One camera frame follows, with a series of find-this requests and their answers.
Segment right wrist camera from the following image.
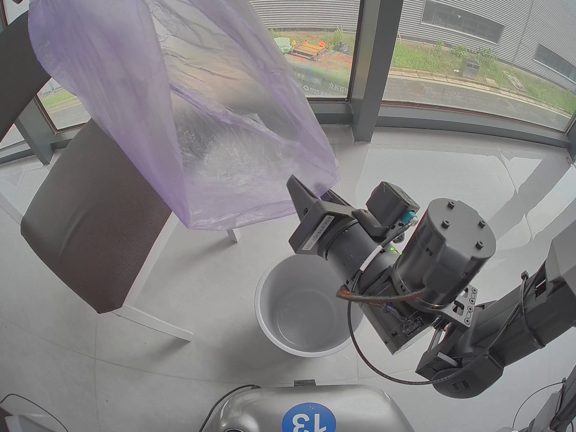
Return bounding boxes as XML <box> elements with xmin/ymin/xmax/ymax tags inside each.
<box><xmin>352</xmin><ymin>182</ymin><xmax>421</xmax><ymax>242</ymax></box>

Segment window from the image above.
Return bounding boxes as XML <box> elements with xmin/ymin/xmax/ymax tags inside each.
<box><xmin>0</xmin><ymin>0</ymin><xmax>576</xmax><ymax>163</ymax></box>

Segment white trash bin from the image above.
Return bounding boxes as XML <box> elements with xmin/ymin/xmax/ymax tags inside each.
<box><xmin>254</xmin><ymin>256</ymin><xmax>366</xmax><ymax>358</ymax></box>

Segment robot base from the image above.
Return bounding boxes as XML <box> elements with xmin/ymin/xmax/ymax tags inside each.
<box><xmin>216</xmin><ymin>378</ymin><xmax>415</xmax><ymax>432</ymax></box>

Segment brown chair white legs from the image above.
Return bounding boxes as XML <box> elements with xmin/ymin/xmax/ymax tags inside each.
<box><xmin>0</xmin><ymin>16</ymin><xmax>241</xmax><ymax>342</ymax></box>

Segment purple plastic bag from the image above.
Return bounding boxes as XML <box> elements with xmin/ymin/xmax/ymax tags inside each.
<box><xmin>28</xmin><ymin>0</ymin><xmax>340</xmax><ymax>232</ymax></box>

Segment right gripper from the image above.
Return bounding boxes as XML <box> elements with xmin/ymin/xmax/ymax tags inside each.
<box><xmin>286</xmin><ymin>175</ymin><xmax>403</xmax><ymax>287</ymax></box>

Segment black cable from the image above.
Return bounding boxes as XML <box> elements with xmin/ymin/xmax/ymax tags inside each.
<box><xmin>198</xmin><ymin>384</ymin><xmax>262</xmax><ymax>432</ymax></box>
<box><xmin>346</xmin><ymin>282</ymin><xmax>455</xmax><ymax>386</ymax></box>
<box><xmin>513</xmin><ymin>378</ymin><xmax>570</xmax><ymax>432</ymax></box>

